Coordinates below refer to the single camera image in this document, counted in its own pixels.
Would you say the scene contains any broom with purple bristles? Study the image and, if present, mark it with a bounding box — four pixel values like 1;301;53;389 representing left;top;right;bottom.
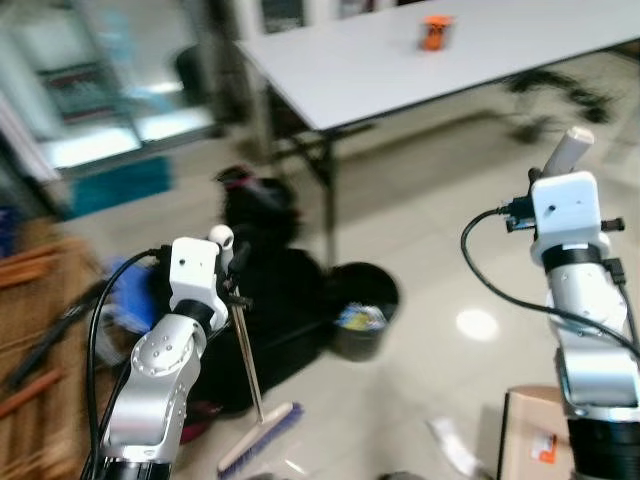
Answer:
207;225;305;477

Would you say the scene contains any beige dustpan handle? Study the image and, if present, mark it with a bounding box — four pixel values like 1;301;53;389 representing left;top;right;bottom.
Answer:
542;126;597;182

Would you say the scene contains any blue floor mat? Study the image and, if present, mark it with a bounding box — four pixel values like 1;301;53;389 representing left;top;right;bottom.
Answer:
68;154;173;218

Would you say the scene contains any large black bag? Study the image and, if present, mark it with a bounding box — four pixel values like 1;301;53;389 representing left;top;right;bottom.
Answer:
148;164;333;416

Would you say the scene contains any blue cloth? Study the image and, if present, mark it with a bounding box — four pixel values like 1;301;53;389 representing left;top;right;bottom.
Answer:
100;255;177;333

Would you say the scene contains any black round waste bin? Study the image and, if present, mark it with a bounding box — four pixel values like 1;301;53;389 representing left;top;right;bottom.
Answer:
329;261;402;362

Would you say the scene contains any brown wooden furniture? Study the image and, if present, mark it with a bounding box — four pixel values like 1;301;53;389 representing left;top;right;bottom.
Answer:
0;218;106;480

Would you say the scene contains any white folding table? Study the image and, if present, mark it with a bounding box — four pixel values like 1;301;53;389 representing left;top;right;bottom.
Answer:
234;0;640;263

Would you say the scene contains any small orange object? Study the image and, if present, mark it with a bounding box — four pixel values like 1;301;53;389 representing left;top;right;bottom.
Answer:
419;14;457;53

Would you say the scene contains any black chair base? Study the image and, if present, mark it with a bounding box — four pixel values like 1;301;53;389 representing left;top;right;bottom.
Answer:
504;68;618;128

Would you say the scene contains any brown cardboard box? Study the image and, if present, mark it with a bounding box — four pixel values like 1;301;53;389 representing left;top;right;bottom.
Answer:
496;384;577;480

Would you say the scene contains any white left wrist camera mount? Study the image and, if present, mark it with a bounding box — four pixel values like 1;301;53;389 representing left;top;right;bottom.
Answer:
168;237;232;317

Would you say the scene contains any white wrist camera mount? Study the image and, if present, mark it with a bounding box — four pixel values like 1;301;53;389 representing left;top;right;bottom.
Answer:
529;171;603;267
168;237;232;317

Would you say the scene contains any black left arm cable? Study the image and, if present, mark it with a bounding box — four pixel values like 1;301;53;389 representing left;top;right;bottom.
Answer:
86;247;177;471

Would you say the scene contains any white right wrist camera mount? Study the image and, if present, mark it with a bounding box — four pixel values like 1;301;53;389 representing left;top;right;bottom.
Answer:
529;171;603;267

